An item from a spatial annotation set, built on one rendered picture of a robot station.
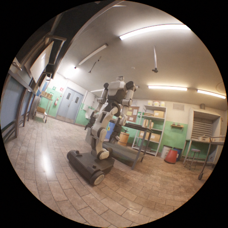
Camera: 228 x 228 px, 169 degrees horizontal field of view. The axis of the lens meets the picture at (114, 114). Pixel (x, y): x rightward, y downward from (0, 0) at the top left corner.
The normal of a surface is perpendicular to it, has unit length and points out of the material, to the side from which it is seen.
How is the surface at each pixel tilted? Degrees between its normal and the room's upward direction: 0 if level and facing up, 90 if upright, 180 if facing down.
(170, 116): 90
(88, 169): 45
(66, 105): 90
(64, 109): 90
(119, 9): 180
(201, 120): 90
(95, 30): 180
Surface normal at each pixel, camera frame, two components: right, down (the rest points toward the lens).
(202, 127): -0.58, -0.29
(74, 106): 0.76, 0.13
